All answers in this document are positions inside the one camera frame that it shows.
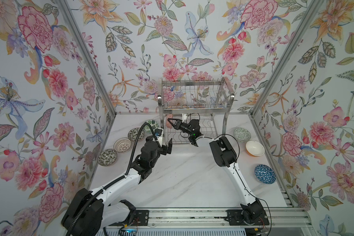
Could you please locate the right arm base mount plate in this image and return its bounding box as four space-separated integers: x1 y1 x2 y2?
224 209 270 226

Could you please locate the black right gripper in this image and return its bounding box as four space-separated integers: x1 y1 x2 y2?
169 118 194 137

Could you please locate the dark speckled pattern bowl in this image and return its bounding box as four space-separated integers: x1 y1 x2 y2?
127 127 145 142

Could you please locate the plain white bowl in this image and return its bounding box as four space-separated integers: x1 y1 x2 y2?
245 140 265 157

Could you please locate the white lattice pattern bowl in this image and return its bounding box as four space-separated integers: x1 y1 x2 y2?
113 138 132 153

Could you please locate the steel two-tier dish rack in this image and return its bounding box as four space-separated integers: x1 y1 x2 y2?
157 77 235 144

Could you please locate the dark patterned bowl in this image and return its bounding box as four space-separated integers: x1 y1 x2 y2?
98 149 118 166

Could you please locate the dark floral bowl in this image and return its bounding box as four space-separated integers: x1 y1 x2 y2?
165 114 173 129

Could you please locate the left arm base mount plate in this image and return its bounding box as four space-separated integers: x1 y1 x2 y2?
118 210 149 226

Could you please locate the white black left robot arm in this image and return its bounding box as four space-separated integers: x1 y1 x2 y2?
61 128 173 236

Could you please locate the pale green patterned bowl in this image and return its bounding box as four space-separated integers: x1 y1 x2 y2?
234 127 251 143

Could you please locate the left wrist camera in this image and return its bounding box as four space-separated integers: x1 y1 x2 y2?
154 128 164 146

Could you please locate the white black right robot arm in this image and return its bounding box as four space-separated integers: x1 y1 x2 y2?
167 118 265 225

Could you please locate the green leaf pattern bowl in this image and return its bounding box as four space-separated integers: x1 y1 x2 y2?
143 120 159 134

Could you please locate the blue geometric pattern bowl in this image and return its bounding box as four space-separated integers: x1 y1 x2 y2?
254 164 276 184

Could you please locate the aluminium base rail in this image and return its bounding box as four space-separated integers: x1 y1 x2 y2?
106 207 312 229

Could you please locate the black corrugated left cable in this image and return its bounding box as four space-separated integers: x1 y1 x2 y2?
65 122 157 236

